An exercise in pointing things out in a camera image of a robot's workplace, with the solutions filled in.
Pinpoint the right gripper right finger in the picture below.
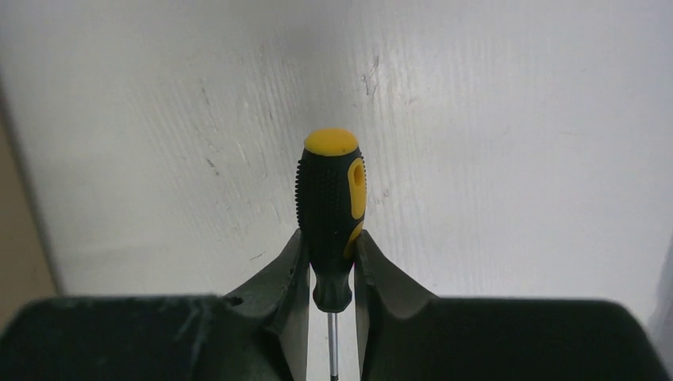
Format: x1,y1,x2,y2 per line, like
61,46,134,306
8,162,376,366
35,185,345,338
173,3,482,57
355,233,669,380

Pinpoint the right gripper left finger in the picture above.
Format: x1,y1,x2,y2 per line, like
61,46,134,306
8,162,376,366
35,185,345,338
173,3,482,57
1,233,310,380

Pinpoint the yellow black screwdriver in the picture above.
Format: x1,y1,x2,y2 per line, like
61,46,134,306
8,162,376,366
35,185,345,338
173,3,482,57
295,128,366,380

